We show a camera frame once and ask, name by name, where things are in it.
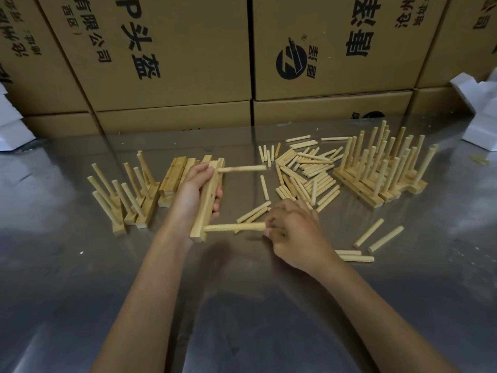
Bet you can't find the stack of white foam blocks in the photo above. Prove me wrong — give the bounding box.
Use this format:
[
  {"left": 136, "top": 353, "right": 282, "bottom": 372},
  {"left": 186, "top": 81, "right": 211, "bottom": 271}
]
[
  {"left": 0, "top": 83, "right": 36, "bottom": 152},
  {"left": 449, "top": 67, "right": 497, "bottom": 152}
]

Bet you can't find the pile of wooden dowels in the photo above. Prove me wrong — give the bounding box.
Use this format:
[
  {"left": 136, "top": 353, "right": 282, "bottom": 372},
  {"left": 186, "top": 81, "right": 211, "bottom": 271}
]
[{"left": 235, "top": 135, "right": 405, "bottom": 264}]

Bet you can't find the person's left hand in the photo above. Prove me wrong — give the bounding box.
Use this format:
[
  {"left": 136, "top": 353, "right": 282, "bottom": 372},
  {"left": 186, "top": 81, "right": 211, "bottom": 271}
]
[{"left": 163, "top": 162, "right": 224, "bottom": 249}]

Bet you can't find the drilled wooden block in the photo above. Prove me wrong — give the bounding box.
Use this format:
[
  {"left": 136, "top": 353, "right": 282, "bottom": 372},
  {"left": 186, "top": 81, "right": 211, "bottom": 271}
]
[
  {"left": 359, "top": 155, "right": 428, "bottom": 195},
  {"left": 333, "top": 168, "right": 385, "bottom": 209},
  {"left": 363, "top": 152, "right": 428, "bottom": 190},
  {"left": 136, "top": 182, "right": 160, "bottom": 229},
  {"left": 124, "top": 197, "right": 139, "bottom": 225},
  {"left": 356, "top": 157, "right": 417, "bottom": 193},
  {"left": 112, "top": 207, "right": 127, "bottom": 236},
  {"left": 368, "top": 148, "right": 423, "bottom": 177},
  {"left": 345, "top": 162, "right": 403, "bottom": 198},
  {"left": 340, "top": 165, "right": 396, "bottom": 203},
  {"left": 189, "top": 158, "right": 226, "bottom": 243},
  {"left": 351, "top": 159, "right": 410, "bottom": 195}
]

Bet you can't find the person's right hand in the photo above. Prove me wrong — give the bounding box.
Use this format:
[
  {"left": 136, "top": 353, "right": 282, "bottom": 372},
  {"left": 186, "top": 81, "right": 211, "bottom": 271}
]
[{"left": 264, "top": 198, "right": 337, "bottom": 278}]

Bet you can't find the person's left forearm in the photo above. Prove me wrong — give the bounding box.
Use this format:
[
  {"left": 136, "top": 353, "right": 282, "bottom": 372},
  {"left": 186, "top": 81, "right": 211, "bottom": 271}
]
[{"left": 91, "top": 228, "right": 191, "bottom": 373}]

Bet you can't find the person's right forearm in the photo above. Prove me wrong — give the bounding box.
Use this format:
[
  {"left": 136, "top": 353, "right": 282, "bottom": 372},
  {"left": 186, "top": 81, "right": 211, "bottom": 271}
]
[{"left": 310, "top": 256, "right": 459, "bottom": 373}]

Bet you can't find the pile of drilled wooden bars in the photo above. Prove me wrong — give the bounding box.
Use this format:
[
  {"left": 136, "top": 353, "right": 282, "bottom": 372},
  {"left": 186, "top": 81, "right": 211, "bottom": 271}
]
[{"left": 157, "top": 154, "right": 226, "bottom": 208}]

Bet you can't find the stack of brown cardboard boxes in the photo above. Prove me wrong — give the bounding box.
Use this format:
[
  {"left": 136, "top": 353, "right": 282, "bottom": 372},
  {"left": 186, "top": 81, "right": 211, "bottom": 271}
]
[{"left": 0, "top": 0, "right": 497, "bottom": 136}]

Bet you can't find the shiny metal table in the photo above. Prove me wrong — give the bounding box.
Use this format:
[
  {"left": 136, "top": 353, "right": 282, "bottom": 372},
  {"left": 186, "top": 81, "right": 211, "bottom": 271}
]
[{"left": 0, "top": 116, "right": 497, "bottom": 373}]

